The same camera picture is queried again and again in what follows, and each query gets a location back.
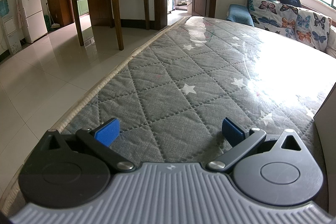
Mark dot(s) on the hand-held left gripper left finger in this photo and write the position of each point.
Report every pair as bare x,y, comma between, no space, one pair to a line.
107,132

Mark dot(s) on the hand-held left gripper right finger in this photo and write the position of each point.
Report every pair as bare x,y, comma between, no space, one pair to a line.
232,132

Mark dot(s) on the white cardboard box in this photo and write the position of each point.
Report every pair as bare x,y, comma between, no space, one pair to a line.
326,140

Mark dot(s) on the grey quilted star mattress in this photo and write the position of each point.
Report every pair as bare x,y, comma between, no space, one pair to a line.
183,69

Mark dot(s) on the blue sofa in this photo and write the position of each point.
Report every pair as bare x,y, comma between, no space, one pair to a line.
239,14

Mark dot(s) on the broom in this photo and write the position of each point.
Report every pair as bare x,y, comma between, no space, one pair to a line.
55,25

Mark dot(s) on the butterfly print pillows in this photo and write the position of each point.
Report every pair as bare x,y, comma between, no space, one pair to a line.
288,19

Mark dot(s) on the white pillow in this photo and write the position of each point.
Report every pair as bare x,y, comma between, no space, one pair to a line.
332,43

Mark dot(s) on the white bucket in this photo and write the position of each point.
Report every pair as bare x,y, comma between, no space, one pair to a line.
188,2

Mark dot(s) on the white water dispenser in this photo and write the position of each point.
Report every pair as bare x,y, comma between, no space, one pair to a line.
10,35

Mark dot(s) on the white refrigerator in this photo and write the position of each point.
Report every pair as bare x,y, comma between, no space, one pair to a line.
31,11

